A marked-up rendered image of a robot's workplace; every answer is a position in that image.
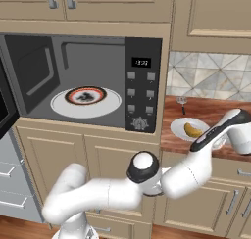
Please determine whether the red and black rimmed plate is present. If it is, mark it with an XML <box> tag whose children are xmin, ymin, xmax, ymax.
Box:
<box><xmin>64</xmin><ymin>85</ymin><xmax>109</xmax><ymax>106</ymax></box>

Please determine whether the black microwave oven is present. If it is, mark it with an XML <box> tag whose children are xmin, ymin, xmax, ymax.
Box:
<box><xmin>0</xmin><ymin>31</ymin><xmax>164</xmax><ymax>134</ymax></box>

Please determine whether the white plate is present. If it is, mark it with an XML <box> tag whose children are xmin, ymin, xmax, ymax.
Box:
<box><xmin>170</xmin><ymin>117</ymin><xmax>228</xmax><ymax>150</ymax></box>

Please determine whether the white microwave turntable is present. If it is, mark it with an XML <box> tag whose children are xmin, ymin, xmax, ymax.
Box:
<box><xmin>50</xmin><ymin>84</ymin><xmax>123</xmax><ymax>120</ymax></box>

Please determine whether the black microwave door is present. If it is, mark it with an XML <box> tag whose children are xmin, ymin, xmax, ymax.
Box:
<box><xmin>0</xmin><ymin>57</ymin><xmax>21</xmax><ymax>140</ymax></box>

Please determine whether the beige base cupboard door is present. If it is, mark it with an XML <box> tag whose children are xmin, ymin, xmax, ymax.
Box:
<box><xmin>14</xmin><ymin>124</ymin><xmax>86</xmax><ymax>217</ymax></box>
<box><xmin>226</xmin><ymin>186</ymin><xmax>251</xmax><ymax>239</ymax></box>
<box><xmin>154</xmin><ymin>178</ymin><xmax>247</xmax><ymax>235</ymax></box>
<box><xmin>83</xmin><ymin>134</ymin><xmax>162</xmax><ymax>218</ymax></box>

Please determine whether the small dark food item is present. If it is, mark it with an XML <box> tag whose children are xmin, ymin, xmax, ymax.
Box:
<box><xmin>75</xmin><ymin>92</ymin><xmax>96</xmax><ymax>104</ymax></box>

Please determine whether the yellow-brown curved food item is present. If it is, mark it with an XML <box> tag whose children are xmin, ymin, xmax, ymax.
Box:
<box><xmin>183</xmin><ymin>121</ymin><xmax>204</xmax><ymax>139</ymax></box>

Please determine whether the beige drawer front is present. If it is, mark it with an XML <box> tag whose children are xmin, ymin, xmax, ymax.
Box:
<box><xmin>160</xmin><ymin>150</ymin><xmax>251</xmax><ymax>187</ymax></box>
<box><xmin>85</xmin><ymin>212</ymin><xmax>153</xmax><ymax>239</ymax></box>

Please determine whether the metal utensil with black handle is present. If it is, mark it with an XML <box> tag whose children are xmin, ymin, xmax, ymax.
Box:
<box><xmin>176</xmin><ymin>96</ymin><xmax>189</xmax><ymax>117</ymax></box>

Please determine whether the beige wall cupboard door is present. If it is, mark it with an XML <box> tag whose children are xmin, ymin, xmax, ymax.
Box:
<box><xmin>64</xmin><ymin>0</ymin><xmax>175</xmax><ymax>24</ymax></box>
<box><xmin>0</xmin><ymin>0</ymin><xmax>67</xmax><ymax>22</ymax></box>
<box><xmin>171</xmin><ymin>0</ymin><xmax>251</xmax><ymax>55</ymax></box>

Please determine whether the silver drawer handle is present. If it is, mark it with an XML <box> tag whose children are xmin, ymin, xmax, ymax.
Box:
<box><xmin>92</xmin><ymin>226</ymin><xmax>113</xmax><ymax>234</ymax></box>
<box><xmin>236</xmin><ymin>168</ymin><xmax>251</xmax><ymax>178</ymax></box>

